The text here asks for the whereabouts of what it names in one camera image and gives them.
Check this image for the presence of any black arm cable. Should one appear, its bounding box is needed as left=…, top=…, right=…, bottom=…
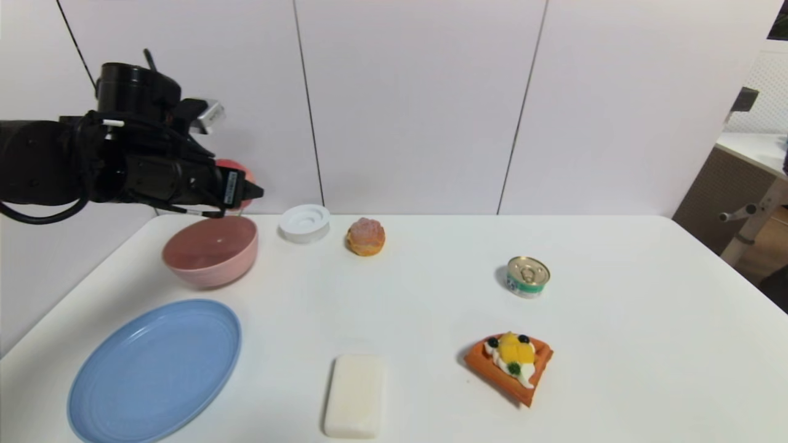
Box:
left=0, top=196, right=90, bottom=225

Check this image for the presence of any brown desk panel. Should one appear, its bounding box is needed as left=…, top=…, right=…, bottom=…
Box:
left=671, top=148, right=771, bottom=257

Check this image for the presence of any desk crank handle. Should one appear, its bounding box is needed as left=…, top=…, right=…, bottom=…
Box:
left=718, top=205, right=757, bottom=223

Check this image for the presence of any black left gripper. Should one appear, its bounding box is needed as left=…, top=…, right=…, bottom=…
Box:
left=126, top=153, right=265, bottom=210

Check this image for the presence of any orange cream puff pastry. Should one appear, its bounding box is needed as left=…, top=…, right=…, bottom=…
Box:
left=345, top=217, right=387, bottom=257

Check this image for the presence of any small tin can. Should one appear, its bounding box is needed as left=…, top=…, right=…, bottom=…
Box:
left=505, top=256, right=551, bottom=300

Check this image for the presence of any blue oval plate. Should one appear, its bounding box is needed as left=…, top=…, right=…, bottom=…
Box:
left=67, top=299, right=242, bottom=443

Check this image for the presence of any black device on desk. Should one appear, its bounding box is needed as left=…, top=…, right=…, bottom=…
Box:
left=728, top=88, right=757, bottom=114

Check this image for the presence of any pink bowl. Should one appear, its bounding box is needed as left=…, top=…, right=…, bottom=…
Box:
left=162, top=214, right=259, bottom=290

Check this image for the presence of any white desk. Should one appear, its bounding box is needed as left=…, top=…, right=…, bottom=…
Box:
left=713, top=133, right=788, bottom=268

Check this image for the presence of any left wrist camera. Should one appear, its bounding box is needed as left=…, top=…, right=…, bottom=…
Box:
left=174, top=98, right=226, bottom=135

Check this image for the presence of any white round plastic lid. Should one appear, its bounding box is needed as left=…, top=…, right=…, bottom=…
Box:
left=278, top=204, right=332, bottom=244

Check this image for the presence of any waffle slice with fruit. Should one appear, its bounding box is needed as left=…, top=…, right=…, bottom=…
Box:
left=463, top=331, right=554, bottom=407

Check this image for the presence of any peach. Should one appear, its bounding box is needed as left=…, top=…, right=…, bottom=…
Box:
left=215, top=159, right=255, bottom=211

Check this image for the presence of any white soap bar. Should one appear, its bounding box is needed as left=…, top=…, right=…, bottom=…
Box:
left=323, top=353, right=385, bottom=439

